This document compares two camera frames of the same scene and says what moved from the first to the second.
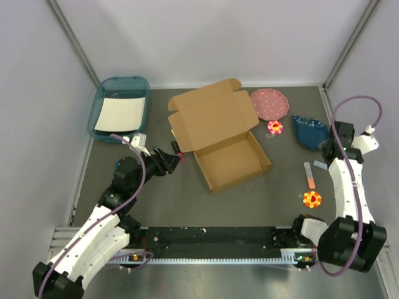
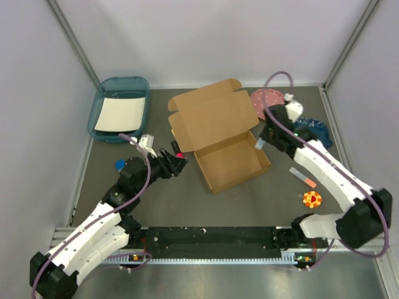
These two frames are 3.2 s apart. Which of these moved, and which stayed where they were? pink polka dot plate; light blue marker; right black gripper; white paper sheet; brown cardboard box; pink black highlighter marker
Moved: right black gripper; light blue marker
Stayed: white paper sheet; pink black highlighter marker; pink polka dot plate; brown cardboard box
